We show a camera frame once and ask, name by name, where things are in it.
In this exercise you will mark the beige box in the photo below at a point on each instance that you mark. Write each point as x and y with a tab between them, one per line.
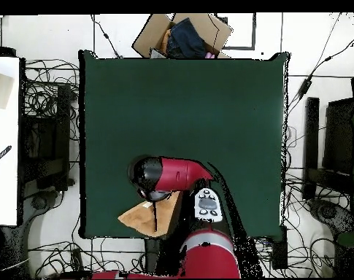
0	90

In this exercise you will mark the brown cardboard box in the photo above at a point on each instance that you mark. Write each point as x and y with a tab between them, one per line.
147	38

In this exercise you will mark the black stand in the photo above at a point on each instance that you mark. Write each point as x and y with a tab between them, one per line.
62	116
312	131

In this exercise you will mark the tan terry towel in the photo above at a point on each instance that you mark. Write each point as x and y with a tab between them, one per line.
141	217

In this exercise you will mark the orange cloth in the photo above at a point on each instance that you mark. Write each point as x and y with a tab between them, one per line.
165	39

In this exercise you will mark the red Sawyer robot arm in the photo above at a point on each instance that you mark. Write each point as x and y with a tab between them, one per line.
176	175

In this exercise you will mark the black power box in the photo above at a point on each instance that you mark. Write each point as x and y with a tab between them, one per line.
279	250

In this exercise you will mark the black striped tool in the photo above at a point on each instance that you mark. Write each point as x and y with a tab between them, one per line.
1	155

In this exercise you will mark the white desk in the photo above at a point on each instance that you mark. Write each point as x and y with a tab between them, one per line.
4	175

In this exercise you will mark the small pink item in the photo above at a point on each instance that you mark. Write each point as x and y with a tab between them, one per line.
210	55

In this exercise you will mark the black power strip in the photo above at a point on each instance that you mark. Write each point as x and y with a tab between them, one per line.
77	259

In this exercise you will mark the dark green table cloth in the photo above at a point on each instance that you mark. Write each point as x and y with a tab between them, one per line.
179	102

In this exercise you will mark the black stand base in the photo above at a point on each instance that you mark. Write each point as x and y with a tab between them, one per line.
328	211
39	201

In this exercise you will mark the dark blue jeans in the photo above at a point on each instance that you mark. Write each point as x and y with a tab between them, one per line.
185	38

